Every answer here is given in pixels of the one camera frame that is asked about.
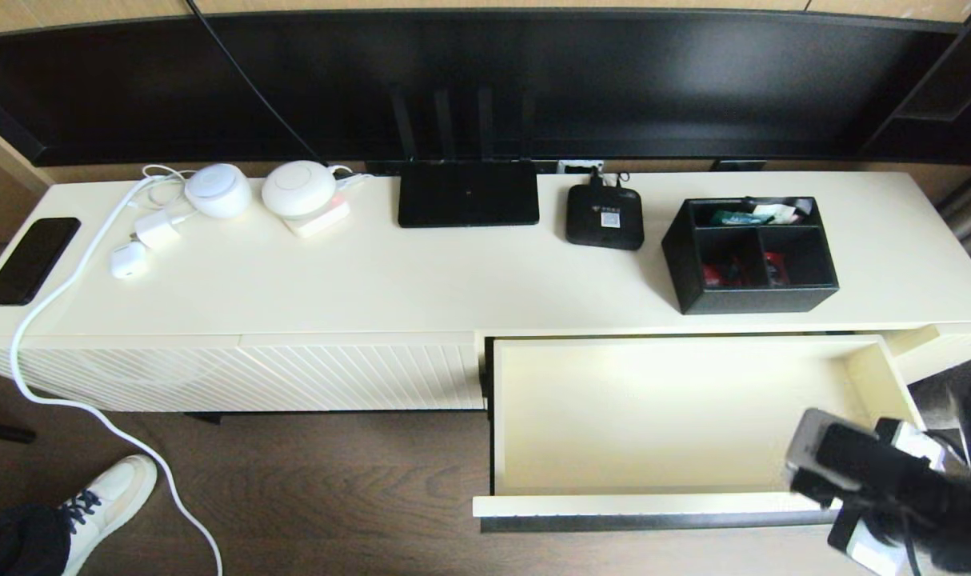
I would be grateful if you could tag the white sneaker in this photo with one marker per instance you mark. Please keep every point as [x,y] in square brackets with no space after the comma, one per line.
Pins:
[113,496]

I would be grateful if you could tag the white earbuds case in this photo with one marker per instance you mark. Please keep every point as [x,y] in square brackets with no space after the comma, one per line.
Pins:
[128,261]

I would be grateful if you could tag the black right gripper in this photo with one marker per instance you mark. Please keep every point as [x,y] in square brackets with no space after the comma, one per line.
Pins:
[909,512]

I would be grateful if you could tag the white dome smart speaker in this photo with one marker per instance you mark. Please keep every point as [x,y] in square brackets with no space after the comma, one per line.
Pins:
[218,192]

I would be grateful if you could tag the white packet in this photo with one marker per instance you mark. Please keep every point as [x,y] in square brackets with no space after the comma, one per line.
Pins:
[775,213]

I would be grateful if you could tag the red black snack packet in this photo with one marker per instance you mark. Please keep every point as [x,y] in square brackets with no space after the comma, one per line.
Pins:
[775,270]

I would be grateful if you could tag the black router with antennas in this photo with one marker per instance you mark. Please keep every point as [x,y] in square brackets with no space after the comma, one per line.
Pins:
[468,196]

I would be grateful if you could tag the black floor bar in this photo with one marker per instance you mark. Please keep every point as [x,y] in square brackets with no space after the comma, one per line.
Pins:
[5,432]

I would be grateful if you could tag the pink white small box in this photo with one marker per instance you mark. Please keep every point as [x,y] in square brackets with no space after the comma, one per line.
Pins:
[325,226]

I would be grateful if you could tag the cream ribbed cabinet front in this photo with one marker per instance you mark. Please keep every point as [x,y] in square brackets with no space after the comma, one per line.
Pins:
[357,372]
[117,376]

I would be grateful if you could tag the white round flat device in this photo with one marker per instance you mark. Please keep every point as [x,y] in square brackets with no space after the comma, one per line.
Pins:
[297,188]

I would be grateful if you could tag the black set-top box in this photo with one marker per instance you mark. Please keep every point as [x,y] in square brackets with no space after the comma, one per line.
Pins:
[589,220]

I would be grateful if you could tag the white wall outlet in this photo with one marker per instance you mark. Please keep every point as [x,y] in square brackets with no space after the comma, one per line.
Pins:
[569,168]

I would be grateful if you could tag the cream ribbed drawer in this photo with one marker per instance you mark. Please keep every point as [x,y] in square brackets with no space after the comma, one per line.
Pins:
[653,416]

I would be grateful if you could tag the black shelf unit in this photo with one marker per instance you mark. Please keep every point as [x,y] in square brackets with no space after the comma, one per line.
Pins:
[949,120]

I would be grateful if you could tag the black compartment organizer box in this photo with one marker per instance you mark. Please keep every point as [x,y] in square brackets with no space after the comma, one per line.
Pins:
[741,302]

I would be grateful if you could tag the white slatted cabinet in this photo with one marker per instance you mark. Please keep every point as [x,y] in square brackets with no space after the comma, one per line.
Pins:
[373,280]

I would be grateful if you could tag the black trouser leg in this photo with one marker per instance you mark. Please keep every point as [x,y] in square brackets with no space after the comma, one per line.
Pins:
[17,544]

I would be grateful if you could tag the pale tea sachet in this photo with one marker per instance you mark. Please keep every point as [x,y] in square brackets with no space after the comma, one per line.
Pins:
[802,206]

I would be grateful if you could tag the green packet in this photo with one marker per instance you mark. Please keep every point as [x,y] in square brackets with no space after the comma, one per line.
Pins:
[729,217]

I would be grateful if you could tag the black television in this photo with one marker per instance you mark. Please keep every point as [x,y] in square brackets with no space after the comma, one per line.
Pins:
[613,80]

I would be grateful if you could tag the black smartphone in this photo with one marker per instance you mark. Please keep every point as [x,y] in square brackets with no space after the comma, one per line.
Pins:
[29,262]

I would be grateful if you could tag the black television foot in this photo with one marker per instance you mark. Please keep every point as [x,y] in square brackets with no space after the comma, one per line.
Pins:
[381,170]
[737,166]

